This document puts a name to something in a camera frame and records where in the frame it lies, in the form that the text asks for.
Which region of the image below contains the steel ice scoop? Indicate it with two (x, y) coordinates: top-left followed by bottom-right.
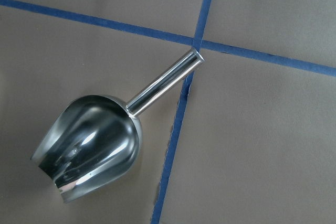
(31, 48), (204, 203)

